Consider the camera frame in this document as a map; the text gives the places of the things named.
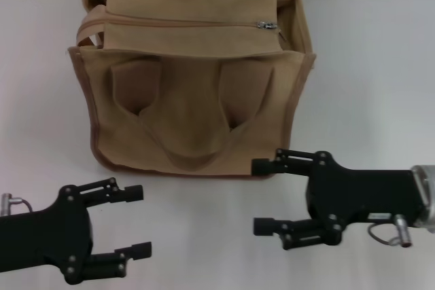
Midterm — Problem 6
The gripper cable with connector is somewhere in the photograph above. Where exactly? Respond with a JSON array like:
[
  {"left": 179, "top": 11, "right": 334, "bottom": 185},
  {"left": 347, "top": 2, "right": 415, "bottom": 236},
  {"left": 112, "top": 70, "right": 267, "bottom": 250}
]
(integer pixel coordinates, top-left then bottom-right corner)
[
  {"left": 368, "top": 214, "right": 412, "bottom": 247},
  {"left": 0, "top": 193, "right": 33, "bottom": 216}
]

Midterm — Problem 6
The left gripper cable with connector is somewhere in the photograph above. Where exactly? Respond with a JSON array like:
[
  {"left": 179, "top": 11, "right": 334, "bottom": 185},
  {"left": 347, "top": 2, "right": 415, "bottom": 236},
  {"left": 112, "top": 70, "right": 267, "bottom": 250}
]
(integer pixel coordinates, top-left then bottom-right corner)
[{"left": 0, "top": 193, "right": 33, "bottom": 216}]

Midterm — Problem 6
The khaki canvas food bag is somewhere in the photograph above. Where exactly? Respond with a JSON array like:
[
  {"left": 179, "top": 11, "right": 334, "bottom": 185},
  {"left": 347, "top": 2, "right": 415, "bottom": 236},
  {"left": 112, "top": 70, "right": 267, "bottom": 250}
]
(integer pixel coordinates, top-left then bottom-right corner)
[{"left": 67, "top": 0, "right": 317, "bottom": 181}]

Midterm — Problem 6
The right gripper cable with connector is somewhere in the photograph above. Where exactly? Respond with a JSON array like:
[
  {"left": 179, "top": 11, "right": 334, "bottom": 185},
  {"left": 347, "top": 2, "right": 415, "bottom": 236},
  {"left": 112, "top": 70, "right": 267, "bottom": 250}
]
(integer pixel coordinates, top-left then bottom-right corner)
[{"left": 368, "top": 214, "right": 412, "bottom": 247}]

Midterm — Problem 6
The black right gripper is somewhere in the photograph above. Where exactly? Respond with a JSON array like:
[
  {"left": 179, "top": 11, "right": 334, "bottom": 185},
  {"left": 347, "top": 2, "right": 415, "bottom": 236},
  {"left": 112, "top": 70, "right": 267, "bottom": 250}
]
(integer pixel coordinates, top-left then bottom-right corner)
[{"left": 251, "top": 148, "right": 425, "bottom": 250}]

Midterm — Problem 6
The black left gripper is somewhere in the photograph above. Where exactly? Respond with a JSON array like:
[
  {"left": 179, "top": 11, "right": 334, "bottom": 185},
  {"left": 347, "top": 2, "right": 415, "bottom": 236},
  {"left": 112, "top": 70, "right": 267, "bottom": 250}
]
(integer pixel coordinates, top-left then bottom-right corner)
[{"left": 0, "top": 177, "right": 153, "bottom": 286}]

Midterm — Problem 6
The silver metal zipper pull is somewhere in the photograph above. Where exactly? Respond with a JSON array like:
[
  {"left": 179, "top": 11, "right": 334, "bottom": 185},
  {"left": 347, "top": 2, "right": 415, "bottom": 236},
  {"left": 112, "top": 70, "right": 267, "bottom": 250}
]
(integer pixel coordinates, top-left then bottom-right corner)
[{"left": 256, "top": 20, "right": 279, "bottom": 31}]

